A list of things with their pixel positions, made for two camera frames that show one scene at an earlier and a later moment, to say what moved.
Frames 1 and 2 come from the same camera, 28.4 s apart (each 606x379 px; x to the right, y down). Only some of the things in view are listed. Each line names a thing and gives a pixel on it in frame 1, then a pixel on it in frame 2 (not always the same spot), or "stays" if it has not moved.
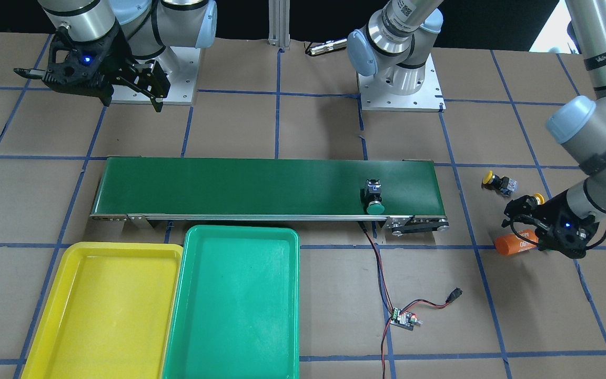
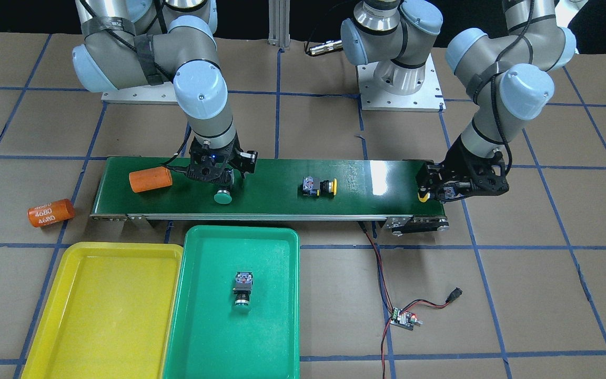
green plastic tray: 236,312 stays
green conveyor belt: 139,189 stays
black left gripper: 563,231 to 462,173
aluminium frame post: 279,23 stays
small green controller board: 406,320 stays
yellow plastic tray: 109,313 stays
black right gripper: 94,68 to 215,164
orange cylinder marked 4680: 509,244 to 51,212
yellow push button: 540,199 to 423,193
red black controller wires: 456,293 stays
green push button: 371,197 to 243,286
